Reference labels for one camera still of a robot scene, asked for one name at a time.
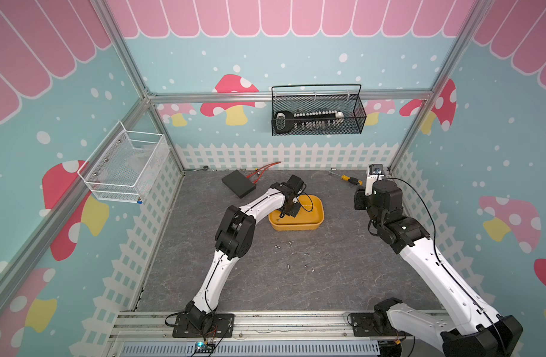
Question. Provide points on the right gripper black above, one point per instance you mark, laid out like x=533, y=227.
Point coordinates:
x=359, y=197

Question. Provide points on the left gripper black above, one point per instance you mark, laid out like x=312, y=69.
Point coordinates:
x=293, y=211

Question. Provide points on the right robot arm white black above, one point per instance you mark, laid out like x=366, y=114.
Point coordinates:
x=475, y=328

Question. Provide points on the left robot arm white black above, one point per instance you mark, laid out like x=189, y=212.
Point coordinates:
x=234, y=238

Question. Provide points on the yellow plastic storage box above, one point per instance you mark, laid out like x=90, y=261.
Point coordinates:
x=310, y=216

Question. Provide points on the black flat box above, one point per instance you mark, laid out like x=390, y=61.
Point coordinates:
x=238, y=183

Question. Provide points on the yellow black screwdriver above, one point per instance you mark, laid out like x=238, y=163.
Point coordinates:
x=349, y=179

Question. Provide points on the black socket bit holder set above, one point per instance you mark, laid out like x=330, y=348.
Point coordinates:
x=285, y=122

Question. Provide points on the green circuit board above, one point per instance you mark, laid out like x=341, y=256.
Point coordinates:
x=204, y=348

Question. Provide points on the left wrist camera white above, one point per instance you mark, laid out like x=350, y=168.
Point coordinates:
x=296, y=184

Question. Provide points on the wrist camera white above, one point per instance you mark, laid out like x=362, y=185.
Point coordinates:
x=375, y=172
x=296, y=184

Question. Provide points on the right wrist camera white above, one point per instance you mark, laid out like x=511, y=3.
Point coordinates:
x=375, y=172

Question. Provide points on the red handled pliers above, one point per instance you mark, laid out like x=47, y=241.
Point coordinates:
x=256, y=175

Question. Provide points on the black wire mesh basket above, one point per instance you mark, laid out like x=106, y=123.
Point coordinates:
x=322, y=109

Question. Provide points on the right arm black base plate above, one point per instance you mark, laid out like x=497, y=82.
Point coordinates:
x=373, y=324

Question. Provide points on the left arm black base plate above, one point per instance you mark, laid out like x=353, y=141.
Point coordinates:
x=212, y=325

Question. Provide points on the white wire mesh basket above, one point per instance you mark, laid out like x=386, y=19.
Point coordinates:
x=126, y=166

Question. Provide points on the aluminium front rail frame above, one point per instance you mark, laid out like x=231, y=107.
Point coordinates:
x=262, y=333

